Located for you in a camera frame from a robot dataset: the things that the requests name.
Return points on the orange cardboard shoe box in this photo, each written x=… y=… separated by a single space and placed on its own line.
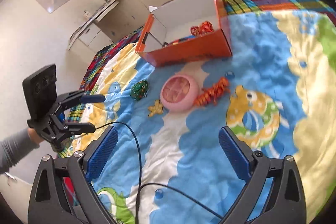
x=173 y=21

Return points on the grey sleeved left forearm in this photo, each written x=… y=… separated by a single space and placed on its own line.
x=14 y=148

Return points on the person left hand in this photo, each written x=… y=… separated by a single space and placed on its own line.
x=34 y=136

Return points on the green tin frog toy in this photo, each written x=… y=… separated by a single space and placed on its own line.
x=139 y=90

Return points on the pink round toy case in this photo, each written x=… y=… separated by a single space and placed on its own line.
x=179 y=92

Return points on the red embroidered tassel pouch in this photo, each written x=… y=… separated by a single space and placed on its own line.
x=204 y=28

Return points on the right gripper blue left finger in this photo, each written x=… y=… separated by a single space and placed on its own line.
x=48 y=199

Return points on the blue red toy car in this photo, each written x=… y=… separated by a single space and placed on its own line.
x=165 y=44

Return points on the white desk cabinet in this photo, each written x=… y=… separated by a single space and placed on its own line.
x=110 y=24

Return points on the plaid bed sheet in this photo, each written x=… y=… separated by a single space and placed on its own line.
x=105 y=54

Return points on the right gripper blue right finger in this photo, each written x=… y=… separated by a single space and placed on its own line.
x=285 y=202

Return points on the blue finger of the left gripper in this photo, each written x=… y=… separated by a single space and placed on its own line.
x=78 y=128
x=68 y=100

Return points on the cartoon sea blanket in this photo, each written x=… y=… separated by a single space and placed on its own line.
x=168 y=167

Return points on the orange striped shrimp toy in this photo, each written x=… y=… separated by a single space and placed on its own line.
x=212 y=94

